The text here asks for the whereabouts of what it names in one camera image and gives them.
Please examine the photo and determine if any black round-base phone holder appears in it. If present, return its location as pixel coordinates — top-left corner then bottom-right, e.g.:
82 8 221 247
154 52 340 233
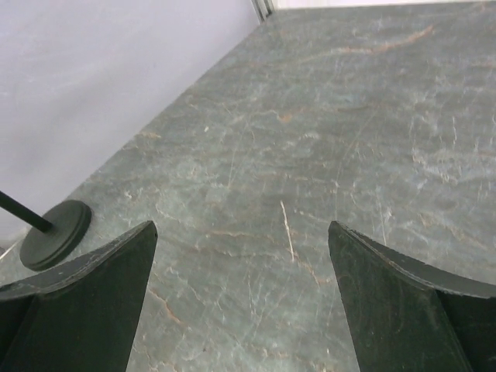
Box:
1 193 92 271

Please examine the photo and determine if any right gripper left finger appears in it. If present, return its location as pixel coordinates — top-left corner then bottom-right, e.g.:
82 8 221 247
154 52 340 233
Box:
1 221 157 372

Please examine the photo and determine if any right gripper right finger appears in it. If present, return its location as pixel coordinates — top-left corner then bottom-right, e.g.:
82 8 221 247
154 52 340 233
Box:
328 221 495 371

